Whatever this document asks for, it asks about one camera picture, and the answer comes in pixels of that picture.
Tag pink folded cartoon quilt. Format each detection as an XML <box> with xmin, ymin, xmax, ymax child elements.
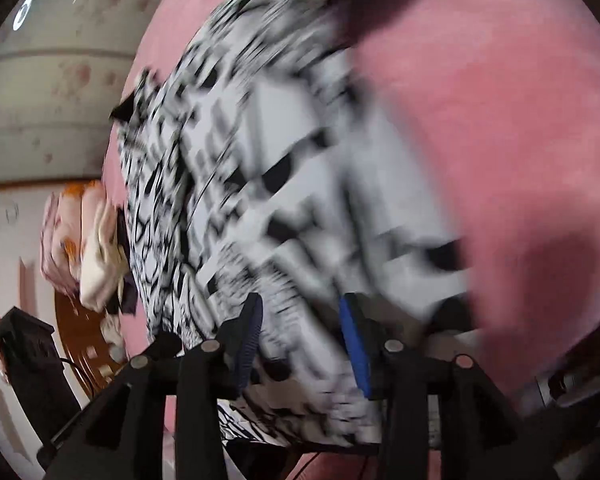
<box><xmin>40</xmin><ymin>180</ymin><xmax>111</xmax><ymax>291</ymax></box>

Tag black and white printed garment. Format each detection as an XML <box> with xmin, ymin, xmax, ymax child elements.
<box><xmin>109</xmin><ymin>0</ymin><xmax>473</xmax><ymax>448</ymax></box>

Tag floral wardrobe doors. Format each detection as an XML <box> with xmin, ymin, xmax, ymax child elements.
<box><xmin>0</xmin><ymin>0</ymin><xmax>181</xmax><ymax>191</ymax></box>

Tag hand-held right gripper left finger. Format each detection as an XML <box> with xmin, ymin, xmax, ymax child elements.
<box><xmin>37</xmin><ymin>292</ymin><xmax>266</xmax><ymax>480</ymax></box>

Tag pink wall shelf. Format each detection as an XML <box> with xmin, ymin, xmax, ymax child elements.
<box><xmin>19</xmin><ymin>256</ymin><xmax>37</xmax><ymax>313</ymax></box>

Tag pink bed sheet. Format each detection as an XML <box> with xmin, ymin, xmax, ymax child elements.
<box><xmin>100</xmin><ymin>0</ymin><xmax>600</xmax><ymax>480</ymax></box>

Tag black folded garment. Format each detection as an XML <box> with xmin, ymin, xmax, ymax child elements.
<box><xmin>105</xmin><ymin>210</ymin><xmax>141</xmax><ymax>316</ymax></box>

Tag brown wooden headboard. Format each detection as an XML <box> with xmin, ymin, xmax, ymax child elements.
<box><xmin>55</xmin><ymin>280</ymin><xmax>131</xmax><ymax>396</ymax></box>

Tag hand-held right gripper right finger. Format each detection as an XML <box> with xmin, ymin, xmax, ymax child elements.
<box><xmin>339</xmin><ymin>293</ymin><xmax>561</xmax><ymax>480</ymax></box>

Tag round ceiling lamp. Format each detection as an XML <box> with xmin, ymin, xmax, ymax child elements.
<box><xmin>12</xmin><ymin>0</ymin><xmax>33</xmax><ymax>31</ymax></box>

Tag cream folded garment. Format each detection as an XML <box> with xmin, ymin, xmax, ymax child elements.
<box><xmin>80</xmin><ymin>200</ymin><xmax>128</xmax><ymax>308</ymax></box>

